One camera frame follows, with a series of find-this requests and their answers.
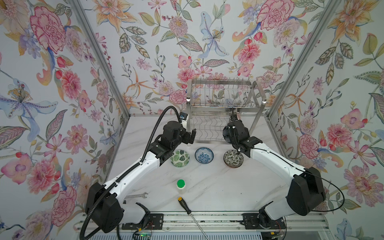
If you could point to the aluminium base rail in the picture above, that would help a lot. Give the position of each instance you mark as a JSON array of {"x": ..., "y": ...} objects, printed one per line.
[{"x": 233, "y": 222}]

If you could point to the stainless steel dish rack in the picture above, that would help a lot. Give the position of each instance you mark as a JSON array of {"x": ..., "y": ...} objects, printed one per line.
[{"x": 210, "y": 104}]

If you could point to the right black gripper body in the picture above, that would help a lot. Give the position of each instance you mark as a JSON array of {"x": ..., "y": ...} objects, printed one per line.
[{"x": 246, "y": 133}]

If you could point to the olive leaf pattern bowl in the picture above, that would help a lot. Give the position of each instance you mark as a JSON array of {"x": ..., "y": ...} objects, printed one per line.
[{"x": 233, "y": 159}]

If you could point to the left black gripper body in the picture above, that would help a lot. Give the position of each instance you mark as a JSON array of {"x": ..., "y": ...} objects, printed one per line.
[{"x": 175, "y": 144}]

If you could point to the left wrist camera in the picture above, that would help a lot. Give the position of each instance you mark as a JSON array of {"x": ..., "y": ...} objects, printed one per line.
[{"x": 184, "y": 118}]

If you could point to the green leaf bowl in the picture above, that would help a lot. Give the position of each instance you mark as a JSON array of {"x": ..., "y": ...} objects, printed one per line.
[{"x": 180, "y": 158}]

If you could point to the black yellow screwdriver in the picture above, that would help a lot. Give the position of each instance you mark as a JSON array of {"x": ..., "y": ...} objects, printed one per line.
[{"x": 189, "y": 212}]

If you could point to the blue floral bowl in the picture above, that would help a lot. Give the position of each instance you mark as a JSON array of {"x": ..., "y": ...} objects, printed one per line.
[{"x": 204, "y": 155}]

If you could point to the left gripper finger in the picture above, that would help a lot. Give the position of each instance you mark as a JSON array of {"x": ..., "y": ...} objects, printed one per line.
[
  {"x": 193, "y": 135},
  {"x": 186, "y": 138}
]

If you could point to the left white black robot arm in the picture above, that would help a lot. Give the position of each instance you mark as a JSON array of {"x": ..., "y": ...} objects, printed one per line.
[{"x": 106, "y": 207}]

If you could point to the dark blue patterned bowl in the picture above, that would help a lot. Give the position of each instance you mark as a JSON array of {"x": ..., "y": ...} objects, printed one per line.
[{"x": 226, "y": 135}]

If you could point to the silver wrench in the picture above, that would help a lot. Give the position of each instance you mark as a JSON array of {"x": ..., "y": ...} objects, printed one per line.
[{"x": 143, "y": 195}]

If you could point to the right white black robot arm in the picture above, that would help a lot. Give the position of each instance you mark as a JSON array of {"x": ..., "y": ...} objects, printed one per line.
[{"x": 306, "y": 189}]

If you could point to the green cap white bottle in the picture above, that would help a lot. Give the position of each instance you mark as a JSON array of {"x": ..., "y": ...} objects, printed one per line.
[{"x": 181, "y": 186}]

